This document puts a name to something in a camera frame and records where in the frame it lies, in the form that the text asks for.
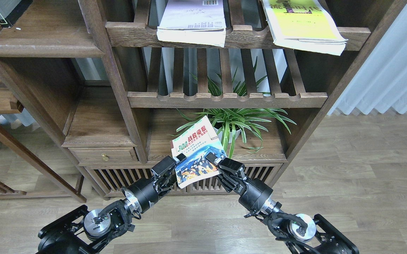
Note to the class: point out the colourful cover paperback book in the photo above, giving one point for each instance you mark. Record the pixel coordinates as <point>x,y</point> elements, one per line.
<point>195,143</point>

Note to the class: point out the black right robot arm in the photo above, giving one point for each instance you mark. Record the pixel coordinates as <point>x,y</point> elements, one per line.
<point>301,233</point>

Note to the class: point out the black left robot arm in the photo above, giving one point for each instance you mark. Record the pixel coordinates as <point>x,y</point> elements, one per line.
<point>88,232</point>

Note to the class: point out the yellow green magazine stack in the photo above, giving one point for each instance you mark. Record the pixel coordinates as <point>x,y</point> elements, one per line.
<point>303,25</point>

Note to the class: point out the dark wooden bookshelf cabinet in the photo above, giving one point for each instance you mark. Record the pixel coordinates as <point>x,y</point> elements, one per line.
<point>95,77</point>

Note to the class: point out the dark book top left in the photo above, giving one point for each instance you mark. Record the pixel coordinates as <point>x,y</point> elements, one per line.
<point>11,11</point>

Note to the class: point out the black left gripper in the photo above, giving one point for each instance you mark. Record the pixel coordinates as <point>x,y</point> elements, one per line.
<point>149,191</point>

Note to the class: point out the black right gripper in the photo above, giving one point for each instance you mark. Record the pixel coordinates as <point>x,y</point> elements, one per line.
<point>255,195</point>

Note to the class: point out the green spider plant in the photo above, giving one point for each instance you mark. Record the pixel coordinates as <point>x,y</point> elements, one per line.
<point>228,121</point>

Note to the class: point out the white lavender book stack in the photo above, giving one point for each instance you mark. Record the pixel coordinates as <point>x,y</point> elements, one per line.
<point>194,22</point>

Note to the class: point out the brass drawer knob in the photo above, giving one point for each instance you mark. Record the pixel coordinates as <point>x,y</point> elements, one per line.
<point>105,157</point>

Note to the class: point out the white pleated curtain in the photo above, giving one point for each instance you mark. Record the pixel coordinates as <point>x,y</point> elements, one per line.
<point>381,83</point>

